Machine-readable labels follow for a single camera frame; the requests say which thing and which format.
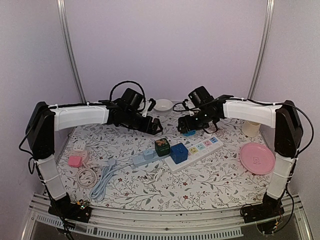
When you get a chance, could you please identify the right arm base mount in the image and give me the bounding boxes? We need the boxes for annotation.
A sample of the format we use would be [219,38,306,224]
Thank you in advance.
[240,195,285,235]

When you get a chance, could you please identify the cream plastic cup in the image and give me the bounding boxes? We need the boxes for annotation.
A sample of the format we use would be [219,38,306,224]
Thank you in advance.
[241,120,261,137]

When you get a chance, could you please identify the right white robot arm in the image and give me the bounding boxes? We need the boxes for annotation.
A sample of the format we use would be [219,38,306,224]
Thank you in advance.
[177,86,305,218]

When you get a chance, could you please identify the dark green cube socket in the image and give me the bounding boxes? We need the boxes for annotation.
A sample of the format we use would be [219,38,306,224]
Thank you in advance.
[154,138,171,157]

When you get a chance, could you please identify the pink round power strip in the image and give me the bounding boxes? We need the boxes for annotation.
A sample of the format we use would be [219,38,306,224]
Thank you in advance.
[69,148,89,166]

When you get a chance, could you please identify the light blue coiled cable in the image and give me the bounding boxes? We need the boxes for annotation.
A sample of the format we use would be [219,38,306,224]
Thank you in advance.
[89,158,134,201]

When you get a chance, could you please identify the pink plastic plate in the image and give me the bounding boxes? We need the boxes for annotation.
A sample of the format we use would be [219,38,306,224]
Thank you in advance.
[239,142,276,175]

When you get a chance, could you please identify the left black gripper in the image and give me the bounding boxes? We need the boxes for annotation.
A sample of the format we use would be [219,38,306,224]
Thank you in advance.
[124,109,164,135]

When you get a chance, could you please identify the front aluminium rail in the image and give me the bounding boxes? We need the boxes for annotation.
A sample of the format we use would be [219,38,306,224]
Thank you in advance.
[21,194,314,240]

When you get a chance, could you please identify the pink coiled cable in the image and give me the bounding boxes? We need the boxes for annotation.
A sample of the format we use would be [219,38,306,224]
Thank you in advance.
[75,162,101,188]

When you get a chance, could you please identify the dark blue cube socket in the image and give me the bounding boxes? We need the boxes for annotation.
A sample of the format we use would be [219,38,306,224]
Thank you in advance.
[170,143,189,164]

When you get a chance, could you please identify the white ceramic bowl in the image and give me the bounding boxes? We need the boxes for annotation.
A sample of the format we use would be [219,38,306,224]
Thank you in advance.
[153,99,174,112]

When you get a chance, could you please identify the pink square plug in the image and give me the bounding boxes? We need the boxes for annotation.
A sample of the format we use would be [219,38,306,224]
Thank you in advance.
[68,155,82,168]

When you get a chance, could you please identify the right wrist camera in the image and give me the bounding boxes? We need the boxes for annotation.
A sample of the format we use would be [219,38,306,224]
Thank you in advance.
[182,99,195,116]

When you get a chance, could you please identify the white plug adapter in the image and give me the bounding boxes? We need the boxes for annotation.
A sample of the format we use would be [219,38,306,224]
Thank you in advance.
[73,140,86,153]

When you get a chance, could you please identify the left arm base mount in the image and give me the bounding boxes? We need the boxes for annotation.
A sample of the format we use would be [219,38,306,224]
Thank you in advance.
[48,198,92,223]

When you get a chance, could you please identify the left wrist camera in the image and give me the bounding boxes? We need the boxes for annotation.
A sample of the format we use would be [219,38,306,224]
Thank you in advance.
[142,98,156,118]

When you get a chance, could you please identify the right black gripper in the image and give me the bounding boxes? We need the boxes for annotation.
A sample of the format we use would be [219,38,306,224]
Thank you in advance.
[178,108,215,134]

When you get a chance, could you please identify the light blue charger plug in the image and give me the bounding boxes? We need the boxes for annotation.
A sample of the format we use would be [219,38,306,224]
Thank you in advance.
[143,149,154,161]

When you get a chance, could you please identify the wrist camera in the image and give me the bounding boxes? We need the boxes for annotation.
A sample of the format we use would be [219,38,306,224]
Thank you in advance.
[142,98,156,118]
[182,99,195,116]

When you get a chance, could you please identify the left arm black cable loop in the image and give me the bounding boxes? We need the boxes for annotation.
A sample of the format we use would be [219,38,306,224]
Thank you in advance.
[108,80,147,102]

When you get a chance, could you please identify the light blue cube adapter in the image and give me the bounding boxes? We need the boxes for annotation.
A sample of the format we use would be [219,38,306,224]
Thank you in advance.
[182,130,196,137]

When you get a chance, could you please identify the left aluminium frame post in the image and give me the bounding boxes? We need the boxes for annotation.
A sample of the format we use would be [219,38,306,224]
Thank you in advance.
[56,0,87,103]

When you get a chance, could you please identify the right aluminium frame post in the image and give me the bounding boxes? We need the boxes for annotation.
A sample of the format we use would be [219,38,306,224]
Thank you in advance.
[247,0,275,99]

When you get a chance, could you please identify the aluminium frame post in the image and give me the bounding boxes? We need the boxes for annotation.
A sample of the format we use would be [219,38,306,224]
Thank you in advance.
[56,0,87,103]
[247,0,275,99]

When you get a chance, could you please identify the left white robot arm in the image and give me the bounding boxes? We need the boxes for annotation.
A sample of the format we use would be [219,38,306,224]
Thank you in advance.
[22,88,163,217]

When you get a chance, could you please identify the white long power strip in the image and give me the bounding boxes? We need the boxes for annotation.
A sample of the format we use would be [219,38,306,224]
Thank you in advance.
[163,136,224,174]

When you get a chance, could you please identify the white power strip cable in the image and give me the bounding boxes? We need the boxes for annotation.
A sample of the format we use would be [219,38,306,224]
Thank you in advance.
[142,164,170,184]

